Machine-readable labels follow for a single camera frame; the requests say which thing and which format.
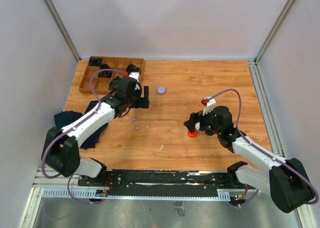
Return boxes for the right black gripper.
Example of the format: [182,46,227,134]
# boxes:
[184,105,222,135]

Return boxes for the orange earbud charging case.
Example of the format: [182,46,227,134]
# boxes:
[188,131,198,138]

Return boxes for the purple earbud charging case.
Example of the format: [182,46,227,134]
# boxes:
[156,86,166,95]

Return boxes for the white earbud charging case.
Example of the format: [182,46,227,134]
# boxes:
[195,122,200,131]

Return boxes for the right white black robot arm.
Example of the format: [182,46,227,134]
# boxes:
[184,106,319,213]

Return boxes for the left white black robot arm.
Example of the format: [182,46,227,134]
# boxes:
[41,76,150,186]

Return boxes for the wooden compartment tray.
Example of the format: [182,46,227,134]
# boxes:
[79,56,145,95]

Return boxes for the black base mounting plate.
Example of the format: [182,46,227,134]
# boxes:
[77,169,246,198]

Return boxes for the dark blue cloth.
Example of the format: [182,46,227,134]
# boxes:
[54,100,110,149]

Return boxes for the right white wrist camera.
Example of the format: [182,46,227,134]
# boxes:
[201,95,216,116]

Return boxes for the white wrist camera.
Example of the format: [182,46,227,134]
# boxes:
[128,72,141,82]
[201,95,216,116]

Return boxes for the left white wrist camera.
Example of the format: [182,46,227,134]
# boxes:
[128,72,141,82]

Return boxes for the black yellow coiled cable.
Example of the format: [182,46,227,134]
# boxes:
[108,76,122,90]

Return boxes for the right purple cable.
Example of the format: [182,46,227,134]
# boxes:
[201,88,320,209]

